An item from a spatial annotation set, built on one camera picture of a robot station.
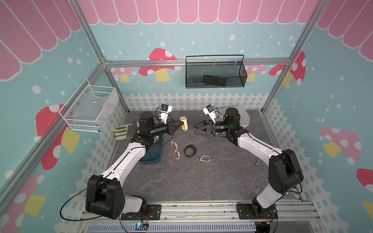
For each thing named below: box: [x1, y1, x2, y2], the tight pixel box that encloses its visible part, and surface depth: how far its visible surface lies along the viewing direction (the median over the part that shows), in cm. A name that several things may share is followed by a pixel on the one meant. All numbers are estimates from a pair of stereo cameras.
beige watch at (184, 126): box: [179, 116, 189, 133], surface depth 73 cm
